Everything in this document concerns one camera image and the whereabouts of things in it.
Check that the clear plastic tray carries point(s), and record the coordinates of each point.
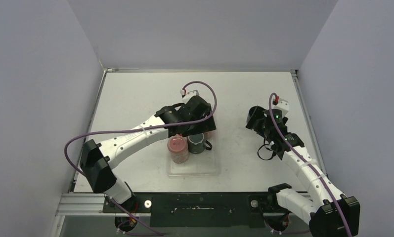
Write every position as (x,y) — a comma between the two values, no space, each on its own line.
(206,163)

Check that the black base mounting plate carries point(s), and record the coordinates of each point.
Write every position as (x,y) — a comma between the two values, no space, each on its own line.
(202,209)

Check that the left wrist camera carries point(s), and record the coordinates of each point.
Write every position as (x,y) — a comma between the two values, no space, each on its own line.
(185,93)

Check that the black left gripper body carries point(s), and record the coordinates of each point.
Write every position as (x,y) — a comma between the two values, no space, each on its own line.
(207,113)

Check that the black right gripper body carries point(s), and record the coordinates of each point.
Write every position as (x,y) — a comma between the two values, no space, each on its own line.
(258,118)

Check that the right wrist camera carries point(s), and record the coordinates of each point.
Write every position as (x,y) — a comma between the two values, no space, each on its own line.
(281,104)

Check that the dark grey mug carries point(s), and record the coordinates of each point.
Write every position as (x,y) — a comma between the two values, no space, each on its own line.
(198,143)

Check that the pink ghost pattern mug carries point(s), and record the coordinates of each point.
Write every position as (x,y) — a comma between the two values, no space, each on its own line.
(178,149)

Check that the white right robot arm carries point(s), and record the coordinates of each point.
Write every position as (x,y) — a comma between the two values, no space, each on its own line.
(328,212)

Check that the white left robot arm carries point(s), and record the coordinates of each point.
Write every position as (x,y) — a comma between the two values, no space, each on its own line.
(99,159)

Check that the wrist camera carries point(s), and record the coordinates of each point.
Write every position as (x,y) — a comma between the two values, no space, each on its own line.
(185,93)
(281,104)

